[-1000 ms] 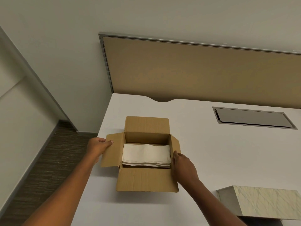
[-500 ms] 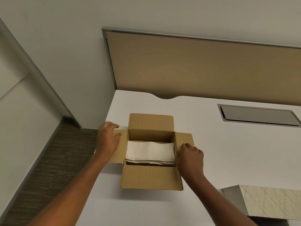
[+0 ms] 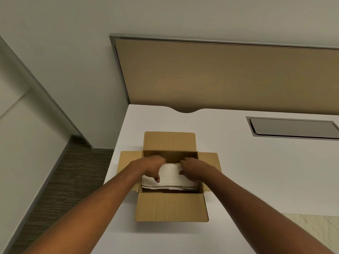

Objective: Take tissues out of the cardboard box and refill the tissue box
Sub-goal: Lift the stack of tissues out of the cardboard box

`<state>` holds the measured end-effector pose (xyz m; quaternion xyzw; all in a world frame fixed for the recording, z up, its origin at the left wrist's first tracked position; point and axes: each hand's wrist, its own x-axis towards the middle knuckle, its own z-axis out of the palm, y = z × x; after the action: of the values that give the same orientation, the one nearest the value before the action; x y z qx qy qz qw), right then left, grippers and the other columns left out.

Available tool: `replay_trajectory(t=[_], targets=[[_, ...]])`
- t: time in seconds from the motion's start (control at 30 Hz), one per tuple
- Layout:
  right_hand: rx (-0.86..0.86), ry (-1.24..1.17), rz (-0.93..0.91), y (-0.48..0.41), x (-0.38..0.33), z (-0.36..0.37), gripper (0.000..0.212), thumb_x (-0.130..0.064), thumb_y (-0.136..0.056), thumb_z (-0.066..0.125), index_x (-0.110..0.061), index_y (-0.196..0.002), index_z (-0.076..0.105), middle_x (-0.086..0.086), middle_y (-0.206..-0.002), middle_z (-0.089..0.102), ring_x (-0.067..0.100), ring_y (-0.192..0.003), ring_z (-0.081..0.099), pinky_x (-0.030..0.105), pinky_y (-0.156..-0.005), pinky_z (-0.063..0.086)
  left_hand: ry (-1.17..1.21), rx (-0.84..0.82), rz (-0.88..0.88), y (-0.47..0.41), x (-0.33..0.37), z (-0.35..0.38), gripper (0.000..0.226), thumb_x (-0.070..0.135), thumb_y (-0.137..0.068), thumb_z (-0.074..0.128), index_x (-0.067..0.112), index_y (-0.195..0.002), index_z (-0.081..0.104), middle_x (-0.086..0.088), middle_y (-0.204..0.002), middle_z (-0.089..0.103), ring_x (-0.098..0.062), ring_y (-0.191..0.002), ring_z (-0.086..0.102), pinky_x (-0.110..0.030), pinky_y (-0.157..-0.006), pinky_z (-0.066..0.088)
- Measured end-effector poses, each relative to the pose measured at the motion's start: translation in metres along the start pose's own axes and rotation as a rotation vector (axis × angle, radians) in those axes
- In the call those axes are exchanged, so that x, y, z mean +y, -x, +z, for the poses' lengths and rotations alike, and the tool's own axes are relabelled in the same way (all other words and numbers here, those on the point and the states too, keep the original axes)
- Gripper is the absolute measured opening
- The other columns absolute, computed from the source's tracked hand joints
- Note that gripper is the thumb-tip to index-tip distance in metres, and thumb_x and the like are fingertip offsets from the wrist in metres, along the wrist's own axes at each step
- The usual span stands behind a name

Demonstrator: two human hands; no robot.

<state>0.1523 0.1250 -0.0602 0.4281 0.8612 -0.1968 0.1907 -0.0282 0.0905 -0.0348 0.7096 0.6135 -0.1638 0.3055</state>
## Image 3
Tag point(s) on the person's left hand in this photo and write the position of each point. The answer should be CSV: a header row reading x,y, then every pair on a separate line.
x,y
151,165

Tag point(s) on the person's right hand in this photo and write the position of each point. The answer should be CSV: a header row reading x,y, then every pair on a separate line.
x,y
194,169

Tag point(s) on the person's left thumb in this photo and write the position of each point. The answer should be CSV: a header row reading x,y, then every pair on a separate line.
x,y
157,176

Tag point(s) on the person's right thumb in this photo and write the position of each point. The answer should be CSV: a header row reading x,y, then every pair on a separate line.
x,y
182,172

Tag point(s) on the white paper stack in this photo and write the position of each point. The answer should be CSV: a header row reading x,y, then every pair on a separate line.
x,y
170,178

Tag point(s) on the person's left forearm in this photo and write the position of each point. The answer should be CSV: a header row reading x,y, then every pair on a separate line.
x,y
87,208

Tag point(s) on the person's right forearm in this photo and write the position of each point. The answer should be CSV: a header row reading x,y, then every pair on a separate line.
x,y
262,214

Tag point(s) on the open brown cardboard box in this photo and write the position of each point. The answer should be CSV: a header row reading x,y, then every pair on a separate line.
x,y
169,179

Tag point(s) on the tan desk divider panel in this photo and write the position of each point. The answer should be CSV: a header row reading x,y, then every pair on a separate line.
x,y
227,76

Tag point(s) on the cream patterned cloth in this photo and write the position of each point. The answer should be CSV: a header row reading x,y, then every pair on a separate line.
x,y
315,230

